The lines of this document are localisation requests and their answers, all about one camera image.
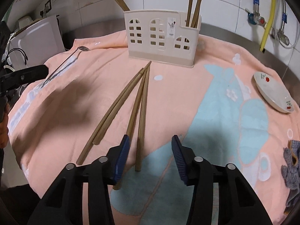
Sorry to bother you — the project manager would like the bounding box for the black cable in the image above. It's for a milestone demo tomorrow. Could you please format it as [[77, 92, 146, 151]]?
[[6, 49, 29, 66]]

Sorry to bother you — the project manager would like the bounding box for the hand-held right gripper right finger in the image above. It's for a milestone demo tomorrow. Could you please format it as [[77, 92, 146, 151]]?
[[171, 135, 273, 225]]

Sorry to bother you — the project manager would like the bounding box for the beige plastic utensil holder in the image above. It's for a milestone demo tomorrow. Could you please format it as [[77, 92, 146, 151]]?
[[124, 9, 202, 68]]

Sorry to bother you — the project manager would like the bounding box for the yellow gas hose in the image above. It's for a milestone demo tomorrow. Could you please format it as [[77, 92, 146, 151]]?
[[259, 0, 277, 53]]

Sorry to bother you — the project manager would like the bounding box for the metal water valve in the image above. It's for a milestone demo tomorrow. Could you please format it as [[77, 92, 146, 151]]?
[[246, 8, 266, 27], [272, 28, 291, 46]]

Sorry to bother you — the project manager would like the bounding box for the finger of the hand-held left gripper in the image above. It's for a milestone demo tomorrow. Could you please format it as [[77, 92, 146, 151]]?
[[0, 65, 49, 92]]

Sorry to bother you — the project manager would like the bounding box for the orange printed towel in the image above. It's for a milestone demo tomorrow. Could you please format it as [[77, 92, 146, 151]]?
[[7, 29, 300, 225]]

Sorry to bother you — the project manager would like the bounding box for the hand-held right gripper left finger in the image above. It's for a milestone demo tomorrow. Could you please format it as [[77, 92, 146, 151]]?
[[27, 135, 130, 225]]

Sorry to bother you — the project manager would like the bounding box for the white microwave oven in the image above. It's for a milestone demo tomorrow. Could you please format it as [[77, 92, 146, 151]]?
[[9, 15, 66, 72]]

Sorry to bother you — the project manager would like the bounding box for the person's left hand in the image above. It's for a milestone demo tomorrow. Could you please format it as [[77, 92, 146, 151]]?
[[0, 103, 11, 149]]

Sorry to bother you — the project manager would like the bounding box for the grey rag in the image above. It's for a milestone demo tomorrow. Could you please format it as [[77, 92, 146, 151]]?
[[281, 140, 300, 215]]

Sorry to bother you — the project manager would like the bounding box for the white floral plate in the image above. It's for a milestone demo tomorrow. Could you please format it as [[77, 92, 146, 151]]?
[[253, 71, 294, 113]]

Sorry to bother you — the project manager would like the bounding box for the long metal spoon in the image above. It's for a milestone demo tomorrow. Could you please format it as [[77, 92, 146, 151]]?
[[41, 46, 89, 88]]

